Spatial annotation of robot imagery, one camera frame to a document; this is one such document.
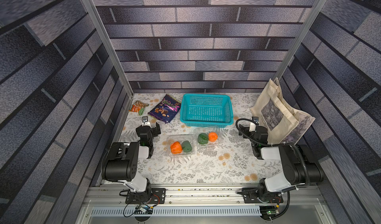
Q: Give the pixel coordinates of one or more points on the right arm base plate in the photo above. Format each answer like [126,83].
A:
[258,196]

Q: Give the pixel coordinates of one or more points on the purple candy bag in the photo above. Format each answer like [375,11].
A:
[166,109]

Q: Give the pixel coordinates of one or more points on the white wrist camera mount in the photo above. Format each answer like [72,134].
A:
[254,123]
[146,121]

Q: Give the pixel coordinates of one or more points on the beige canvas tote bag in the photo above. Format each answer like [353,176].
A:
[284,123]

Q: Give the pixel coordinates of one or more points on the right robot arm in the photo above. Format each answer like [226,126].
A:
[299,167]

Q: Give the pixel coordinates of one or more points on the green fruit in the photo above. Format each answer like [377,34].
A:
[186,146]
[202,138]

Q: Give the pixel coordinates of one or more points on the small orange green snack bag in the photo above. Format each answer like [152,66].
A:
[138,107]

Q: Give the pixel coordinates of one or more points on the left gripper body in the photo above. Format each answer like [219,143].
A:
[154,132]

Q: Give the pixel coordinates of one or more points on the clear plastic container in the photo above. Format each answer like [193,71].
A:
[180,138]
[215,129]

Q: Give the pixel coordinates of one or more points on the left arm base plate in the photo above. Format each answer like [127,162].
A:
[151,197]

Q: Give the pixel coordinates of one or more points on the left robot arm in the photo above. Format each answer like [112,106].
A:
[120,163]

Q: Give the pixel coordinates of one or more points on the left circuit board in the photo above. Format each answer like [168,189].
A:
[146,210]

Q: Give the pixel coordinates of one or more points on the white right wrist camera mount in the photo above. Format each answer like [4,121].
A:
[254,123]

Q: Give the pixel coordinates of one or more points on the circuit board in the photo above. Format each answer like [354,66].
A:
[146,210]
[268,213]

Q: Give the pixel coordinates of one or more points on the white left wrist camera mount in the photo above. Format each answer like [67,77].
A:
[146,121]

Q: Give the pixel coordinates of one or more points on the right circuit board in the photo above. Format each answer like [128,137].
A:
[268,213]

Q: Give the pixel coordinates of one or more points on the aluminium rail frame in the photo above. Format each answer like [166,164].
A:
[200,204]

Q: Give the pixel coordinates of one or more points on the teal plastic basket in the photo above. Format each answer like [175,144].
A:
[204,110]

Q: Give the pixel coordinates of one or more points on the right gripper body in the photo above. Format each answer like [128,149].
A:
[250,133]

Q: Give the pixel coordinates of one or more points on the orange fruit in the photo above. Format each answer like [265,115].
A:
[176,148]
[212,137]

